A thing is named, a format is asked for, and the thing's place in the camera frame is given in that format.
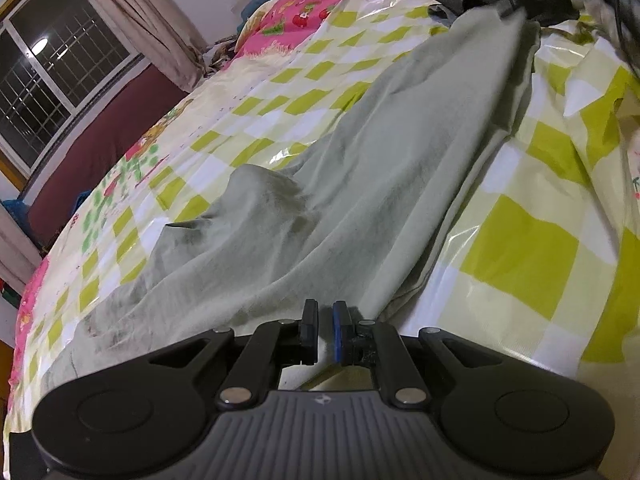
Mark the red and green bag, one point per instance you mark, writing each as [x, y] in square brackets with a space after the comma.
[7, 294]

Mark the blue cloth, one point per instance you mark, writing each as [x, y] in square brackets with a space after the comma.
[260, 2]

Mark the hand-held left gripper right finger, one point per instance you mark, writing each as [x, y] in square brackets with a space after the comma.
[340, 332]

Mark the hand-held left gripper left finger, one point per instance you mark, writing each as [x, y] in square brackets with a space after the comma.
[310, 332]

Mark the green checked plastic sheet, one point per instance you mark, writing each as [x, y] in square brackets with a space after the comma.
[525, 260]

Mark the beige curtain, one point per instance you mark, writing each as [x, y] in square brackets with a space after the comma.
[140, 20]
[15, 255]

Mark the blue bag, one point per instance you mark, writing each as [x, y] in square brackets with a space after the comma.
[12, 215]

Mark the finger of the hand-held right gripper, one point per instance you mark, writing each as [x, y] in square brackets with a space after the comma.
[511, 4]

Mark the grey-green pants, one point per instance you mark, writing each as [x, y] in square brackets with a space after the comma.
[375, 160]

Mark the pink printed blanket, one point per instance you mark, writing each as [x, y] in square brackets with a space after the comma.
[300, 15]

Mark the bedside clutter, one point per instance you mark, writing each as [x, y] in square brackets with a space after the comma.
[222, 52]

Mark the barred window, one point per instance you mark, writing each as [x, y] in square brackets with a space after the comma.
[60, 70]

